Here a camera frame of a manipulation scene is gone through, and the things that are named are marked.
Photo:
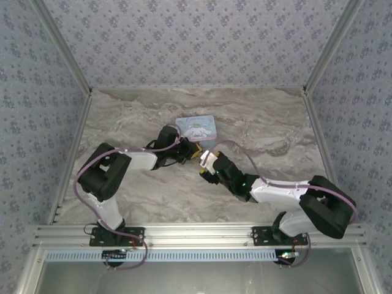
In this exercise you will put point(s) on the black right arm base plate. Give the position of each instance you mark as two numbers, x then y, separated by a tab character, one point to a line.
263	237

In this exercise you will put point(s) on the cartoon print tin box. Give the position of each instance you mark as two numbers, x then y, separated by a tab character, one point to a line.
199	127

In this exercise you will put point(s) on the aluminium frame corner post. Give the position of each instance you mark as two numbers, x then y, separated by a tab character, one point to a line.
62	46
332	46

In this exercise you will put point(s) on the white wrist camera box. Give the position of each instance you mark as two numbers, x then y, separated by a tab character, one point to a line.
209	160

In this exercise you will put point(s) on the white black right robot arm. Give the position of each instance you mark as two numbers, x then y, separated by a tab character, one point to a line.
275	190

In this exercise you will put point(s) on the aluminium table side rail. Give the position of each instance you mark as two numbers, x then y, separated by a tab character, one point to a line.
73	153
320	137

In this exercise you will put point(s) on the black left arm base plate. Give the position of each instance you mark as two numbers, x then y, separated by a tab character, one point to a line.
101	237

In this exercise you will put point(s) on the grey metal panel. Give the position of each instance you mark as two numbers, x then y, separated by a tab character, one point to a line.
196	277

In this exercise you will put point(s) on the small controller circuit board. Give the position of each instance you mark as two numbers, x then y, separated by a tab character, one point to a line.
287	255

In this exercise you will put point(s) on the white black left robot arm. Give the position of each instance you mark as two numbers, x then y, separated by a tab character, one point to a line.
105	208

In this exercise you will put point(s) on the aluminium front mounting rail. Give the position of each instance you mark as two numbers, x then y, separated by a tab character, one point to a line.
196	235

